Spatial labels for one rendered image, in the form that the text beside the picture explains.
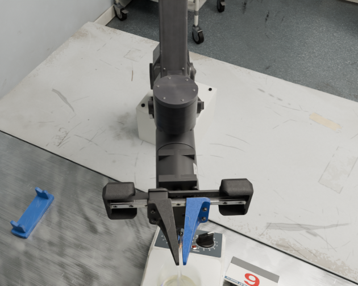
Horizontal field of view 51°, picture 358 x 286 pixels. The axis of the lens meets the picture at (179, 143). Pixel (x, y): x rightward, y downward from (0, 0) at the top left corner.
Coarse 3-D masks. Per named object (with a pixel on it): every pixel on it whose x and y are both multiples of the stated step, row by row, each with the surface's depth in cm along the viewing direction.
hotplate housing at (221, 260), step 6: (156, 234) 69; (222, 240) 68; (222, 246) 67; (222, 252) 65; (216, 258) 63; (222, 258) 64; (222, 264) 63; (144, 270) 62; (222, 270) 62; (222, 276) 62
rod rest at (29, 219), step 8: (40, 192) 76; (32, 200) 77; (40, 200) 77; (48, 200) 77; (32, 208) 76; (40, 208) 76; (24, 216) 74; (32, 216) 74; (40, 216) 75; (16, 224) 71; (24, 224) 73; (32, 224) 73; (16, 232) 72; (24, 232) 72
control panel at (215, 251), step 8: (160, 232) 69; (200, 232) 70; (160, 240) 67; (216, 240) 68; (168, 248) 65; (192, 248) 65; (200, 248) 66; (208, 248) 66; (216, 248) 66; (216, 256) 64
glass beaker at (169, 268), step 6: (168, 258) 53; (168, 264) 53; (174, 264) 54; (186, 264) 53; (192, 264) 52; (162, 270) 52; (168, 270) 54; (174, 270) 55; (186, 270) 54; (192, 270) 53; (162, 276) 53; (168, 276) 56; (192, 276) 55; (198, 276) 52; (156, 282) 51; (162, 282) 55; (198, 282) 53
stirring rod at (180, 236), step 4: (180, 232) 41; (180, 236) 41; (180, 240) 42; (180, 244) 43; (180, 248) 44; (180, 252) 44; (180, 256) 46; (180, 260) 47; (180, 264) 48; (180, 268) 49; (180, 272) 50; (180, 276) 51; (180, 280) 52; (180, 284) 54
